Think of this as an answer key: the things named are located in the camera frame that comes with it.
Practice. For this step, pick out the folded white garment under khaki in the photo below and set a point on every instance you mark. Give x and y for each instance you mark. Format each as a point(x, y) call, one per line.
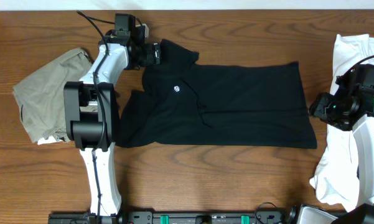
point(49, 140)

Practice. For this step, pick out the black polo shirt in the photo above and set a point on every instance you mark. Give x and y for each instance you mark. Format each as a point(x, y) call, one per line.
point(185, 103)

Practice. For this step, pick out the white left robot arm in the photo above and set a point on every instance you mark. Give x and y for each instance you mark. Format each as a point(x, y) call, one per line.
point(91, 114)

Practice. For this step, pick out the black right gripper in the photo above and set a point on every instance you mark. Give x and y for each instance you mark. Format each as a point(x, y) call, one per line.
point(317, 107)

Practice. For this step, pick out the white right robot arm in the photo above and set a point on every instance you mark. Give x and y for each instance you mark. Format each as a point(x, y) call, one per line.
point(363, 132)

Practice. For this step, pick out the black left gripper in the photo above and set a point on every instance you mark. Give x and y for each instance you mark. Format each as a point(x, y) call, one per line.
point(155, 53)

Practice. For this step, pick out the white garment pile right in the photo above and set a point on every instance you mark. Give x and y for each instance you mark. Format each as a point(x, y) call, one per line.
point(335, 179)

